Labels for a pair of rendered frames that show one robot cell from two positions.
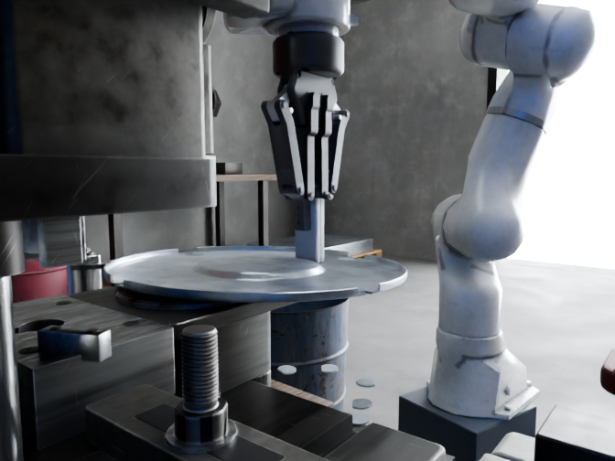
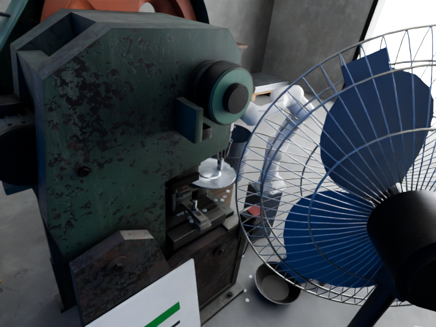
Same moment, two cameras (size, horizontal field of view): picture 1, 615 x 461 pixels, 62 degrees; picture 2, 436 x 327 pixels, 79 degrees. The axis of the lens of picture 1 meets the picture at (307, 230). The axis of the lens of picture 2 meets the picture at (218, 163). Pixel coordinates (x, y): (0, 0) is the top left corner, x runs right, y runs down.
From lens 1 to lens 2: 0.96 m
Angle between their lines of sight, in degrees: 27
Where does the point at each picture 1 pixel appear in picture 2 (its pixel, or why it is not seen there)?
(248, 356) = (204, 190)
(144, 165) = (190, 178)
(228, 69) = not seen: outside the picture
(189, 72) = not seen: hidden behind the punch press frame
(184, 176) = (194, 178)
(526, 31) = (294, 108)
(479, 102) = (363, 15)
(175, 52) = not seen: hidden behind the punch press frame
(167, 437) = (190, 209)
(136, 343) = (187, 194)
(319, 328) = (238, 148)
